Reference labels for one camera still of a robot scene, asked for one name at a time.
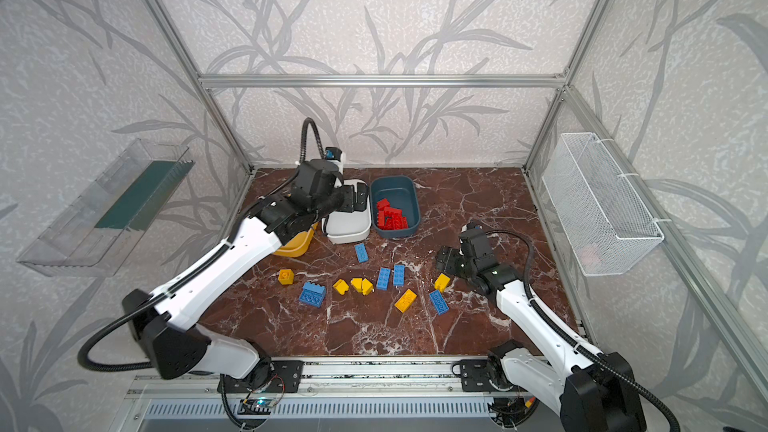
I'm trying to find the red lego cluster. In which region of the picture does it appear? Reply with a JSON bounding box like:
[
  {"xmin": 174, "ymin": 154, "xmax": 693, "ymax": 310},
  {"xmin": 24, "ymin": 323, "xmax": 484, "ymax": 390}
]
[{"xmin": 376, "ymin": 199, "xmax": 409, "ymax": 231}]

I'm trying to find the yellow long lego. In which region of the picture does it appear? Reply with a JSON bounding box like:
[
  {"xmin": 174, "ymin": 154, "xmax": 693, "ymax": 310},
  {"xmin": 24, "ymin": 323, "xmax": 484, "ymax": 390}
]
[{"xmin": 394, "ymin": 289, "xmax": 417, "ymax": 313}]

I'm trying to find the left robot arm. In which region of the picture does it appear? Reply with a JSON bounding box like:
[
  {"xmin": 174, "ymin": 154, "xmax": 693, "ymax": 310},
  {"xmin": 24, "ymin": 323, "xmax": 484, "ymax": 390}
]
[{"xmin": 130, "ymin": 155, "xmax": 358, "ymax": 379}]

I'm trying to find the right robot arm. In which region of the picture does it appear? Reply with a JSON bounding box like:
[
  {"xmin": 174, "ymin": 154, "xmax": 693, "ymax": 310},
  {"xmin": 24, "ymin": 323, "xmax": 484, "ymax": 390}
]
[{"xmin": 435, "ymin": 222, "xmax": 647, "ymax": 431}]

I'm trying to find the white plastic bin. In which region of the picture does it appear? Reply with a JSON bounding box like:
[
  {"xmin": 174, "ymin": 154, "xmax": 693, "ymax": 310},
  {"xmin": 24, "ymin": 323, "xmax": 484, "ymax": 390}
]
[{"xmin": 322, "ymin": 179, "xmax": 372, "ymax": 244}]

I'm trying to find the yellow plastic bin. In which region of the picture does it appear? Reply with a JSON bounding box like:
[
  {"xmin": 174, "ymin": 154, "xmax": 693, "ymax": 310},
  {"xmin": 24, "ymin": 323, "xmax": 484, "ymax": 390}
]
[{"xmin": 274, "ymin": 223, "xmax": 318, "ymax": 258}]

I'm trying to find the blue lego centre right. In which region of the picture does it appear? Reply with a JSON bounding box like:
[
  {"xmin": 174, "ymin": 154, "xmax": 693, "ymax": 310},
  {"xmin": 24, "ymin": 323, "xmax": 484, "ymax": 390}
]
[{"xmin": 392, "ymin": 264, "xmax": 405, "ymax": 287}]

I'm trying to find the dark teal plastic bin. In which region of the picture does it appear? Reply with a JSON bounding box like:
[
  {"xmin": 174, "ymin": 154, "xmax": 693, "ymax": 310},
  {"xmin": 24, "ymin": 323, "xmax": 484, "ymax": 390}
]
[{"xmin": 370, "ymin": 175, "xmax": 421, "ymax": 239}]

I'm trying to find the blue lego near bins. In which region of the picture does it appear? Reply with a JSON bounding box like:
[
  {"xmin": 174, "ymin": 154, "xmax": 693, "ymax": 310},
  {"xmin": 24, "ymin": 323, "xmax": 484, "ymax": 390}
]
[{"xmin": 354, "ymin": 243, "xmax": 369, "ymax": 263}]

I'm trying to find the blue lego centre left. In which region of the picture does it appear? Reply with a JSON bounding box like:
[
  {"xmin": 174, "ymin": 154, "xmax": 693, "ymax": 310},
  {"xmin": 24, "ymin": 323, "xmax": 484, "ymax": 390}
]
[{"xmin": 376, "ymin": 268, "xmax": 391, "ymax": 291}]

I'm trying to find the yellow sloped lego left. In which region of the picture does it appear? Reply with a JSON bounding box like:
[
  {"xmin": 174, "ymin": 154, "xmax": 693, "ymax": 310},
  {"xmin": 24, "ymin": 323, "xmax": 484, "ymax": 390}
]
[{"xmin": 333, "ymin": 279, "xmax": 350, "ymax": 296}]

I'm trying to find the blue stacked lego left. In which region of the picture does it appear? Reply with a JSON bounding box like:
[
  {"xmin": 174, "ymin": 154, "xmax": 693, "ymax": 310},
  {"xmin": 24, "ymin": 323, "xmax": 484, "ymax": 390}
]
[{"xmin": 299, "ymin": 282, "xmax": 326, "ymax": 308}]

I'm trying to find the yellow sloped lego pair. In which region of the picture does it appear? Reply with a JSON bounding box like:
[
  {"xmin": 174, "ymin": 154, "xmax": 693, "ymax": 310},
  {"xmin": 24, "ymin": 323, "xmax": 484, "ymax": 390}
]
[{"xmin": 351, "ymin": 278, "xmax": 374, "ymax": 296}]

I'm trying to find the green circuit board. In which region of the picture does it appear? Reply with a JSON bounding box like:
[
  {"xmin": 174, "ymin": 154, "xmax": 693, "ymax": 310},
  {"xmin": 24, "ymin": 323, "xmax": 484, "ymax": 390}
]
[{"xmin": 237, "ymin": 397, "xmax": 282, "ymax": 417}]

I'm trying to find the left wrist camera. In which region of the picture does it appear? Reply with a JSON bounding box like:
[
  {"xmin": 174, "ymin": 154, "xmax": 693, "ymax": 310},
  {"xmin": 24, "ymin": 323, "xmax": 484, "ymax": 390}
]
[{"xmin": 324, "ymin": 146, "xmax": 346, "ymax": 173}]

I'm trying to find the white wire mesh basket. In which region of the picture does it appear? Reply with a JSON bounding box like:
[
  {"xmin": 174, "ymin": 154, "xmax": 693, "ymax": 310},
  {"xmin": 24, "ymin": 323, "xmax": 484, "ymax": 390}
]
[{"xmin": 542, "ymin": 132, "xmax": 665, "ymax": 277}]

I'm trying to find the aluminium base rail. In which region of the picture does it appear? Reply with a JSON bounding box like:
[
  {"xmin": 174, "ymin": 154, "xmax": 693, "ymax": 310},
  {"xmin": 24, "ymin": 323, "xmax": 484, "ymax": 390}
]
[{"xmin": 128, "ymin": 355, "xmax": 631, "ymax": 400}]

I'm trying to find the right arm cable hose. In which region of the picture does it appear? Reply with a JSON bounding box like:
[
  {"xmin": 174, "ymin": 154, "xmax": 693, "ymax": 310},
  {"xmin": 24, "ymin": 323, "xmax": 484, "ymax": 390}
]
[{"xmin": 479, "ymin": 229, "xmax": 682, "ymax": 432}]

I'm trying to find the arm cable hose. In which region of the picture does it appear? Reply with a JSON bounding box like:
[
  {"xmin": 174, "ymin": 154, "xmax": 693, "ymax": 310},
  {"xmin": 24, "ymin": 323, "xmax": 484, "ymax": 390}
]
[
  {"xmin": 76, "ymin": 116, "xmax": 328, "ymax": 373},
  {"xmin": 479, "ymin": 229, "xmax": 682, "ymax": 432}
]

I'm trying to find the clear acrylic wall shelf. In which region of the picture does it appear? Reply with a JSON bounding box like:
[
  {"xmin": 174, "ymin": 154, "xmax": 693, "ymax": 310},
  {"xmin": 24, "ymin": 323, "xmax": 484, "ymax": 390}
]
[{"xmin": 17, "ymin": 139, "xmax": 195, "ymax": 277}]

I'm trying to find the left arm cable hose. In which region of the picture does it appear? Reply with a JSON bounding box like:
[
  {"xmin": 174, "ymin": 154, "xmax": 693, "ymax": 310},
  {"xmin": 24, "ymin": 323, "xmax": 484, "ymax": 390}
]
[{"xmin": 76, "ymin": 116, "xmax": 328, "ymax": 373}]

